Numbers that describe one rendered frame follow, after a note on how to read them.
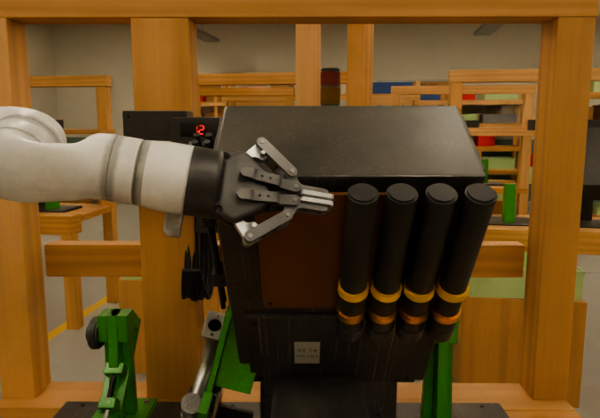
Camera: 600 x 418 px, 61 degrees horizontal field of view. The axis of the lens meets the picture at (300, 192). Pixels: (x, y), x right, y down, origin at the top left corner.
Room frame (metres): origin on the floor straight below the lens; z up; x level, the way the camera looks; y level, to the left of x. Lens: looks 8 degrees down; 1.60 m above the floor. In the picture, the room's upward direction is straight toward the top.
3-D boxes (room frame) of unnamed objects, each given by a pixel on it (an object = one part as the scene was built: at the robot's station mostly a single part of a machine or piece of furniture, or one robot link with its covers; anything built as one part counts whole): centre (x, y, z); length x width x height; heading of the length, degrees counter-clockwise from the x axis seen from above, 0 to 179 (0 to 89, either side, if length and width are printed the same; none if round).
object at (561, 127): (1.31, 0.04, 1.36); 1.49 x 0.09 x 0.97; 90
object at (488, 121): (10.16, -2.76, 1.12); 3.01 x 0.54 x 2.23; 81
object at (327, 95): (1.31, -0.08, 1.67); 0.05 x 0.05 x 0.05
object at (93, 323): (1.13, 0.48, 1.12); 0.07 x 0.03 x 0.08; 0
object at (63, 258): (1.38, 0.04, 1.23); 1.30 x 0.05 x 0.09; 90
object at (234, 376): (0.94, 0.12, 1.17); 0.13 x 0.12 x 0.20; 90
